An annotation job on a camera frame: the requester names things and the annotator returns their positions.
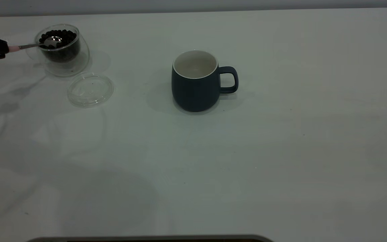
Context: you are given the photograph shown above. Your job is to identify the pink-handled metal spoon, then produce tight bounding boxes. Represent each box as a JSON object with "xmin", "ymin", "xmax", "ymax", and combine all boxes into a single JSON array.
[{"xmin": 8, "ymin": 36, "xmax": 63, "ymax": 53}]

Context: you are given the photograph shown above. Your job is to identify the dark grey ceramic mug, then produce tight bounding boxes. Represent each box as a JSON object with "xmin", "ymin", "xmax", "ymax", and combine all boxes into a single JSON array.
[{"xmin": 171, "ymin": 50, "xmax": 239, "ymax": 113}]

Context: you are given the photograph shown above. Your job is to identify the dark coffee beans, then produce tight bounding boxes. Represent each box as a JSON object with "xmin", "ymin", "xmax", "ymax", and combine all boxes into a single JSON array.
[{"xmin": 39, "ymin": 30, "xmax": 81, "ymax": 63}]

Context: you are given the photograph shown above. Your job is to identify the double-walled glass cup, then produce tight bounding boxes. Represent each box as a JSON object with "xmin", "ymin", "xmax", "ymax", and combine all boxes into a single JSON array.
[{"xmin": 26, "ymin": 24, "xmax": 90, "ymax": 78}]

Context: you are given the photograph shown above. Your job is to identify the clear glass lid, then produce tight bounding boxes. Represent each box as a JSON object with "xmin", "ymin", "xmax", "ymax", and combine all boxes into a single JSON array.
[{"xmin": 67, "ymin": 72, "xmax": 115, "ymax": 108}]

